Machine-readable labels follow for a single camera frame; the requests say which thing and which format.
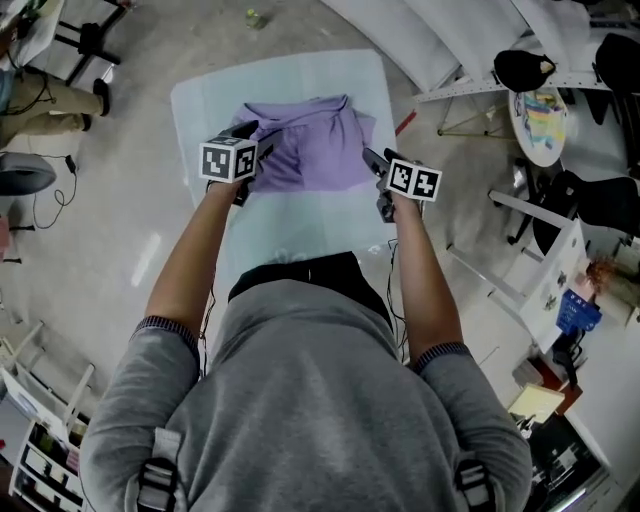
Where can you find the person's right forearm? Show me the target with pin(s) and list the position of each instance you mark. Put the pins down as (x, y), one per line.
(425, 280)

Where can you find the small green yellow item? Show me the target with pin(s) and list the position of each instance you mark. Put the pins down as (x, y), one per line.
(253, 18)

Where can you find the purple sweatshirt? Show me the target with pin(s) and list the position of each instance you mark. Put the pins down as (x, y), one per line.
(310, 145)

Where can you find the black office chair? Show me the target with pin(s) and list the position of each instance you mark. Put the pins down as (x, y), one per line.
(600, 200)

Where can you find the round white side table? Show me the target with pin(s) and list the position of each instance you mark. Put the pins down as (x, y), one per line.
(540, 155)

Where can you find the dried flower bouquet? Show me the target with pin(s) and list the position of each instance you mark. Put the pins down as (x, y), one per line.
(602, 272)

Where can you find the white desk with black legs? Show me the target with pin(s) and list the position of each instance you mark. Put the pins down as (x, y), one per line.
(85, 40)

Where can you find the pink cloth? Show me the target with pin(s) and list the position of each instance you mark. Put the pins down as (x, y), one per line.
(4, 240)

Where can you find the colourful pastel cloth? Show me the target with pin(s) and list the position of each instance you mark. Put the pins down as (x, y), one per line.
(542, 120)

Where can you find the person's black trousers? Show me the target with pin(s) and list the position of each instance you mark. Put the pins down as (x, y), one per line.
(310, 272)

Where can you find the dark grey round chair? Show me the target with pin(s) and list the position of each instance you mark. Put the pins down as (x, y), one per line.
(25, 172)

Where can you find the white metal frame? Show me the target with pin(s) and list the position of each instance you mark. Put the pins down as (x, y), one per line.
(45, 380)

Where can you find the black cap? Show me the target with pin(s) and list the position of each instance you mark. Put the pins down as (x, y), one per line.
(520, 70)
(620, 62)

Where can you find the person's left forearm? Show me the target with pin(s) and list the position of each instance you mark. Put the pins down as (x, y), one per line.
(192, 260)

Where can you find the blue perforated basket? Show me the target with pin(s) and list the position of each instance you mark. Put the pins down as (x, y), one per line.
(577, 310)

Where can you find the small white cabinet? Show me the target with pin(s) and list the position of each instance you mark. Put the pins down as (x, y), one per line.
(45, 465)

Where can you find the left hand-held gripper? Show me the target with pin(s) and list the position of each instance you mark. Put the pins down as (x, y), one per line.
(227, 162)

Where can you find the red strip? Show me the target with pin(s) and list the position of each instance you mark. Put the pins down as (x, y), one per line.
(406, 122)

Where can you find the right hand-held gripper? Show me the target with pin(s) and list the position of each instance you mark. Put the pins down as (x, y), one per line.
(412, 180)

